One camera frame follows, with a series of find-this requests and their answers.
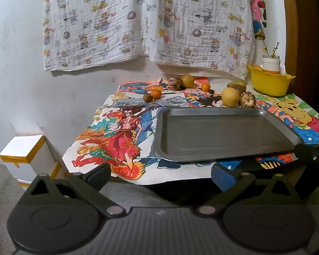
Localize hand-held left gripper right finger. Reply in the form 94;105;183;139
197;162;306;217

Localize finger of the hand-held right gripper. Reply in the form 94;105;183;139
294;143;319;173

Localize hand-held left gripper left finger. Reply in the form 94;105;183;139
24;163;125;217

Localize grey metal tray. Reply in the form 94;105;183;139
152;107;305;163

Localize yellow pear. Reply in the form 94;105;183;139
221;87;241;107

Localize striped pepino melon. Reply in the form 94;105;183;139
167;76;183;90
240;91;257;108

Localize white box with orange tape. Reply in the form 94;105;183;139
0;135;70;190

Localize yellow plastic basket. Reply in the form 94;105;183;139
247;64;296;97

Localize white jar with orange band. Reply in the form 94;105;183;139
263;54;281;75

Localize yellow-green round fruit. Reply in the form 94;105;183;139
180;74;195;88

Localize dry plant twig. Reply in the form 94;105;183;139
262;41;281;57

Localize white printed muslin cloth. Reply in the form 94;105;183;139
43;0;149;71
143;0;256;80

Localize wooden door frame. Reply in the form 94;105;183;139
280;0;319;117

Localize colourful wall poster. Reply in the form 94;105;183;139
250;0;268;41

